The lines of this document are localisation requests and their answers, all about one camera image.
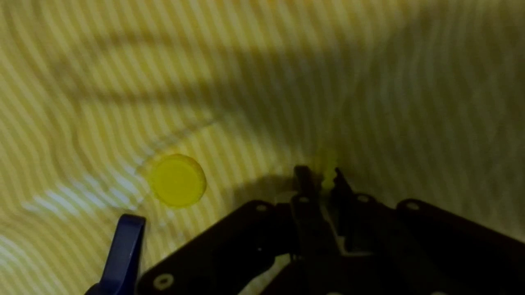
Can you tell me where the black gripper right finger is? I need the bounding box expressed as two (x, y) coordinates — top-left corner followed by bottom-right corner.
(327, 166), (525, 295)

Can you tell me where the yellow striped bed sheet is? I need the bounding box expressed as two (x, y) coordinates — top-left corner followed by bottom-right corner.
(0, 0), (525, 295)

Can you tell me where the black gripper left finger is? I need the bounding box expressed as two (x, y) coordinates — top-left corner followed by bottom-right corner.
(137, 164), (334, 295)

